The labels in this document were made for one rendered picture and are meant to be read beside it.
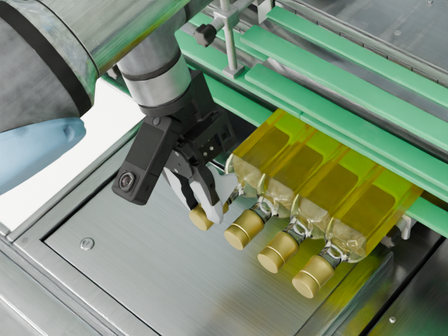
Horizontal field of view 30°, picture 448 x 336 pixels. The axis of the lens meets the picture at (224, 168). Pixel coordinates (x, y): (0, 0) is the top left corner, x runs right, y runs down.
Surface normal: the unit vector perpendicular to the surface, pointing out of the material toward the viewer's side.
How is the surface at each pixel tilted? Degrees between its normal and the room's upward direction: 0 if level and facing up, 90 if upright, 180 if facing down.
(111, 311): 90
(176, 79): 88
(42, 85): 81
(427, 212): 90
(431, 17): 90
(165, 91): 62
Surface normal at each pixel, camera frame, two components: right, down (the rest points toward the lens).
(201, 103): 0.69, 0.29
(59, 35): 0.69, -0.51
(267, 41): -0.11, -0.62
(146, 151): -0.57, -0.28
